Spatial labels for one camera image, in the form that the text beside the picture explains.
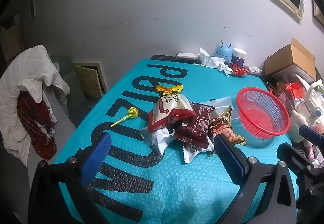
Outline crumpled white tissue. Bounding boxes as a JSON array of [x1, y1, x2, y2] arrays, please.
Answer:
[[199, 47, 233, 76]]

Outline brown cardboard box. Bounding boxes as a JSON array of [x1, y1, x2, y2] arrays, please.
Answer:
[[264, 37, 317, 81]]

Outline dark red snack packet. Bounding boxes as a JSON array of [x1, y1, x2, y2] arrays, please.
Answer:
[[175, 103, 214, 150]]

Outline silver snack packet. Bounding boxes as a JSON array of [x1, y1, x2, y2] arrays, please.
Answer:
[[140, 126, 175, 157]]

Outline teal printed bubble mat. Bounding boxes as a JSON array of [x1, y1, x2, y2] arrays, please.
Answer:
[[52, 58, 299, 224]]

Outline white jar with purple label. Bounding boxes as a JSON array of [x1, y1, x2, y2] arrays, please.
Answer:
[[231, 47, 248, 68]]

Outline small wooden cabinet door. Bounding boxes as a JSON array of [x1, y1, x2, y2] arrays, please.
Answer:
[[73, 61, 109, 99]]

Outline light blue humidifier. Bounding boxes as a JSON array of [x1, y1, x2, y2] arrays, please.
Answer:
[[215, 39, 233, 59]]

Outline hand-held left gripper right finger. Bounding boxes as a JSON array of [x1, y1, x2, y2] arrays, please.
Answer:
[[214, 134, 298, 224]]

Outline flat white box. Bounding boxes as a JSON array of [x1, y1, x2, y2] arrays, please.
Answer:
[[176, 52, 200, 61]]

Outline red plaid cloth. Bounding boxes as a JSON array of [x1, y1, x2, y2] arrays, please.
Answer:
[[17, 92, 57, 161]]

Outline shiny red packet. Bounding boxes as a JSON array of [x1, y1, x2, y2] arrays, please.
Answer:
[[286, 82, 303, 98]]

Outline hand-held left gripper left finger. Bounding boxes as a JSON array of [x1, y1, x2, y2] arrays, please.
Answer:
[[27, 132, 112, 224]]

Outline red plastic mesh basket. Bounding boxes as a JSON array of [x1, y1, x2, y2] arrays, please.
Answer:
[[236, 87, 290, 138]]

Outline red candy wrapper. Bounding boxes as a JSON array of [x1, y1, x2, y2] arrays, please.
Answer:
[[231, 62, 250, 76]]

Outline white quilted jacket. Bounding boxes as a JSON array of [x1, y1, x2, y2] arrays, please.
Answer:
[[0, 44, 71, 166]]

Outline red and white snack packet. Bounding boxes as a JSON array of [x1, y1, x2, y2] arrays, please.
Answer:
[[147, 94, 196, 131]]

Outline leaning cardboard sheets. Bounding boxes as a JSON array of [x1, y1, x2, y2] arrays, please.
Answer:
[[0, 19, 23, 63]]

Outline dark wooden picture frame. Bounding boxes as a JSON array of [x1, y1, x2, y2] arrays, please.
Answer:
[[312, 0, 324, 28]]

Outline yellow snack packet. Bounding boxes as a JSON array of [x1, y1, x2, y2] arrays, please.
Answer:
[[155, 84, 184, 97]]

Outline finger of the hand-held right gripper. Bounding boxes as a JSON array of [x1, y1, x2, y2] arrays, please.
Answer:
[[276, 143, 324, 214], [299, 125, 324, 142]]

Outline black and white snack packet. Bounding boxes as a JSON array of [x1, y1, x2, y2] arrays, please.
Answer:
[[183, 143, 215, 164]]

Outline clear nut snack packet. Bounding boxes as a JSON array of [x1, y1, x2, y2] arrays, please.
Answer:
[[202, 96, 272, 147]]

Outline yellow green lollipop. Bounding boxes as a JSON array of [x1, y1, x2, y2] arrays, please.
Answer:
[[110, 107, 140, 127]]

